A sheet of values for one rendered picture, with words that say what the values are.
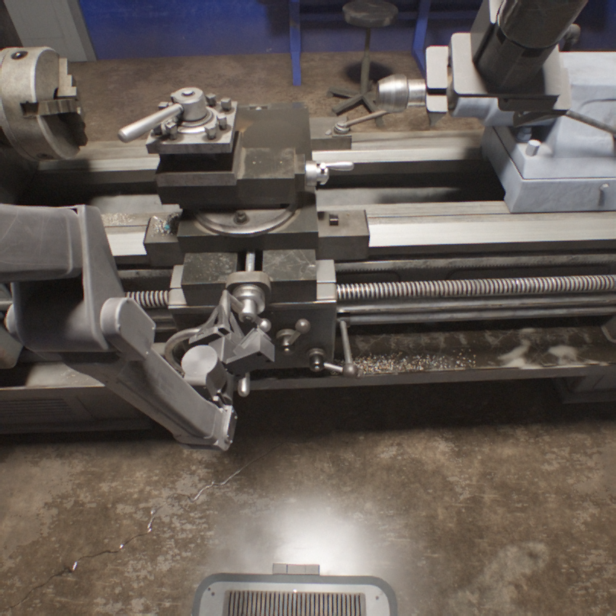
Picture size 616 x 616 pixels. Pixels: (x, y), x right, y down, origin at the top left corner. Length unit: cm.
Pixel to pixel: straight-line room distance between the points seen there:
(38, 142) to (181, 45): 329
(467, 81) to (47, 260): 40
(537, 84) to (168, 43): 409
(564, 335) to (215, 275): 115
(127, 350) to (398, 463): 141
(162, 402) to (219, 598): 88
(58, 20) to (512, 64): 430
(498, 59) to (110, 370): 45
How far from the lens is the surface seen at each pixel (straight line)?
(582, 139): 136
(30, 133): 125
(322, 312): 112
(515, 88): 51
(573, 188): 138
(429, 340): 155
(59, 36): 467
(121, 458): 188
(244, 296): 97
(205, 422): 70
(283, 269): 105
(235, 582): 140
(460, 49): 52
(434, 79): 52
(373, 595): 139
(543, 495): 188
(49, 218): 40
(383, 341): 151
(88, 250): 42
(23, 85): 124
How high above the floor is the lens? 163
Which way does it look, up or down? 51 degrees down
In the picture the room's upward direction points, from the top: 1 degrees counter-clockwise
